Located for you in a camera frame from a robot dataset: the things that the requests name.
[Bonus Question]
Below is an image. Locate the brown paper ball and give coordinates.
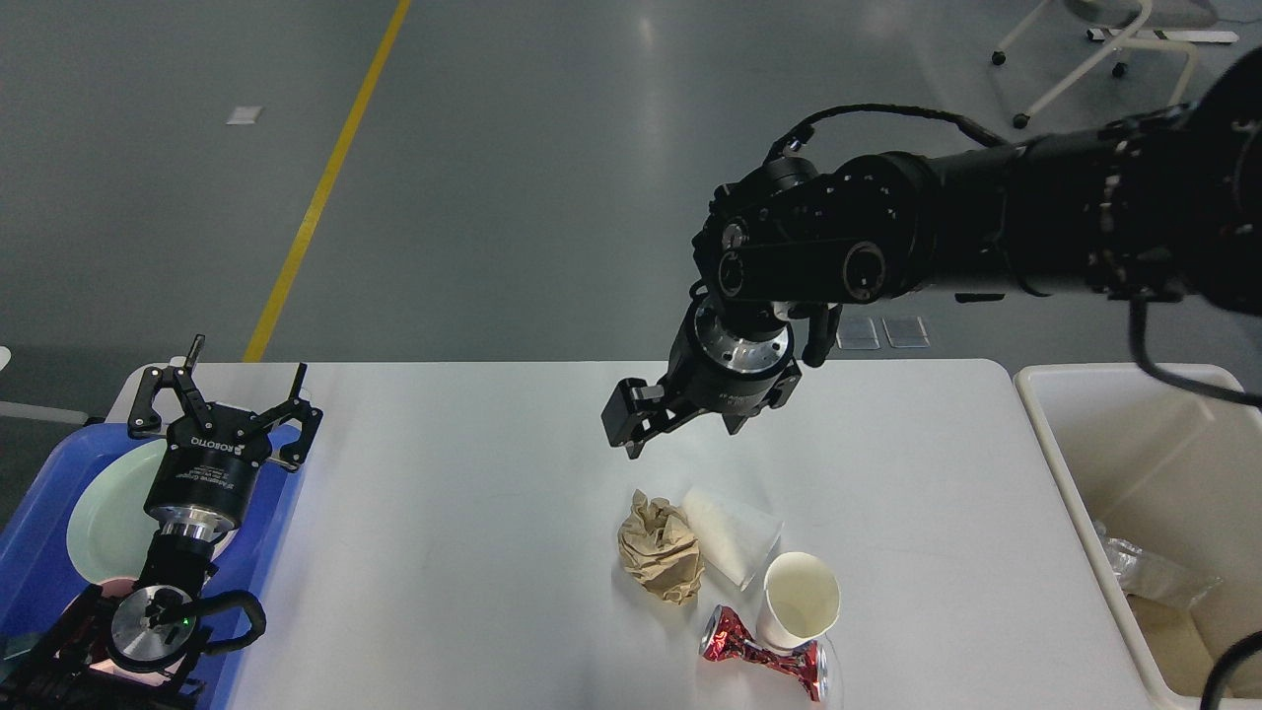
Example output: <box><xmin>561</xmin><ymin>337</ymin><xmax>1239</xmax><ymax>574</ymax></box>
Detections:
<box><xmin>616</xmin><ymin>489</ymin><xmax>705</xmax><ymax>607</ymax></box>

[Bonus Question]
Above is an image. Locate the beige plastic bin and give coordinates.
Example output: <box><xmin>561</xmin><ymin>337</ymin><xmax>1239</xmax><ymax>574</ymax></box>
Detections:
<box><xmin>1013</xmin><ymin>363</ymin><xmax>1261</xmax><ymax>709</ymax></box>

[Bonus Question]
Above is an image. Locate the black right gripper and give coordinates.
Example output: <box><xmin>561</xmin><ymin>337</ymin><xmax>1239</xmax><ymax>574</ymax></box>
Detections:
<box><xmin>602</xmin><ymin>298</ymin><xmax>801</xmax><ymax>462</ymax></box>

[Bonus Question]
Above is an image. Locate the white rolling chair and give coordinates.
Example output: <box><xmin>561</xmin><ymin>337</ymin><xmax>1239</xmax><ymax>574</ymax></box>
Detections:
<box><xmin>991</xmin><ymin>0</ymin><xmax>1217</xmax><ymax>130</ymax></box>

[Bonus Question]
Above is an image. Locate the white chair base leg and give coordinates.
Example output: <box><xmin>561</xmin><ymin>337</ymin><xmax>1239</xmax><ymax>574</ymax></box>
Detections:
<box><xmin>1</xmin><ymin>352</ymin><xmax>106</xmax><ymax>428</ymax></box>

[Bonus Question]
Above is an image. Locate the mint green plate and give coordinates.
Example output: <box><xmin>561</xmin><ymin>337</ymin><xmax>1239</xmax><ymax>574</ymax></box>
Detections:
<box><xmin>67</xmin><ymin>439</ymin><xmax>239</xmax><ymax>585</ymax></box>

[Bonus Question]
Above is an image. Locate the silver foil container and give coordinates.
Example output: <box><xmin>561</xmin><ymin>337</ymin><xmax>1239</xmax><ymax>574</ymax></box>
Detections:
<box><xmin>1092</xmin><ymin>521</ymin><xmax>1224</xmax><ymax>610</ymax></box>

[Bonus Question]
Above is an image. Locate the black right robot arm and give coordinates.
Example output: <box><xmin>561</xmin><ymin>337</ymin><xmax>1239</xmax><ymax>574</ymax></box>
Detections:
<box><xmin>602</xmin><ymin>50</ymin><xmax>1261</xmax><ymax>459</ymax></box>

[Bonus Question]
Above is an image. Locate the crushed red can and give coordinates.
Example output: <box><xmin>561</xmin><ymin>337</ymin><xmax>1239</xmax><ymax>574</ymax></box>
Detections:
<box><xmin>697</xmin><ymin>603</ymin><xmax>832</xmax><ymax>704</ymax></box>

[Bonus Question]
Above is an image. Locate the white crushed paper cup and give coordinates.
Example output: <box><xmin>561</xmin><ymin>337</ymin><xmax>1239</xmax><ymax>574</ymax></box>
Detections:
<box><xmin>681</xmin><ymin>486</ymin><xmax>785</xmax><ymax>591</ymax></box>

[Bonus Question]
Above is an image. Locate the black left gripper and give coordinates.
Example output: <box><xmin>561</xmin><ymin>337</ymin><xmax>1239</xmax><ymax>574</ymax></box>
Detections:
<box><xmin>127</xmin><ymin>334</ymin><xmax>324</xmax><ymax>541</ymax></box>

